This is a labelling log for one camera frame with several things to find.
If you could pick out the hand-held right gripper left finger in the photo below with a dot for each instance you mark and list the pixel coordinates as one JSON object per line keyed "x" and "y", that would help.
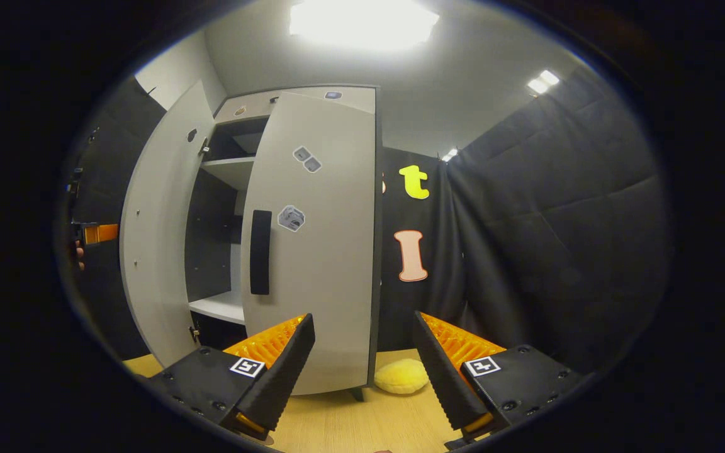
{"x": 284, "y": 371}

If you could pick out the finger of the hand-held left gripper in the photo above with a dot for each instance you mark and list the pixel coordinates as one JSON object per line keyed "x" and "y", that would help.
{"x": 101, "y": 233}

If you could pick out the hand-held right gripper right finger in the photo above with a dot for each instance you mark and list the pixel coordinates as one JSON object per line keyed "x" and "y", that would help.
{"x": 444, "y": 377}

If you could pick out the grey cabinet door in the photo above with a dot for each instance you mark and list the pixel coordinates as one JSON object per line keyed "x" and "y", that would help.
{"x": 155, "y": 239}
{"x": 331, "y": 283}

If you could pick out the white cabinet shelf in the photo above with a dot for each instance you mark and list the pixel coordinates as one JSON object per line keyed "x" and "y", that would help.
{"x": 230, "y": 168}
{"x": 218, "y": 307}

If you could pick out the metal door hinge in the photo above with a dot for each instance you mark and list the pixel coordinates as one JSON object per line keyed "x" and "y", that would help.
{"x": 204, "y": 148}
{"x": 194, "y": 334}

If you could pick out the grey open cabinet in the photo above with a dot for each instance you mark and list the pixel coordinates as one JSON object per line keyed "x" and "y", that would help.
{"x": 211, "y": 239}

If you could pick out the grey cabinet drawer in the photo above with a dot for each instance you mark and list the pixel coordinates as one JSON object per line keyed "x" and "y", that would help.
{"x": 252, "y": 103}

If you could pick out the yellow plush fruit toy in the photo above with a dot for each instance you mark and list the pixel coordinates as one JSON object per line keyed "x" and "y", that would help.
{"x": 400, "y": 377}

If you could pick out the black backdrop cloth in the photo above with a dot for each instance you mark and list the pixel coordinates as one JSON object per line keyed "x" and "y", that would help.
{"x": 557, "y": 220}
{"x": 101, "y": 302}

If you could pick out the small ceiling light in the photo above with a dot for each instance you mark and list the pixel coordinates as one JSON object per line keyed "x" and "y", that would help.
{"x": 450, "y": 155}
{"x": 543, "y": 82}

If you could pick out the large ceiling light panel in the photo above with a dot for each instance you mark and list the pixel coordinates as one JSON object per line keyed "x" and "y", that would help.
{"x": 362, "y": 24}

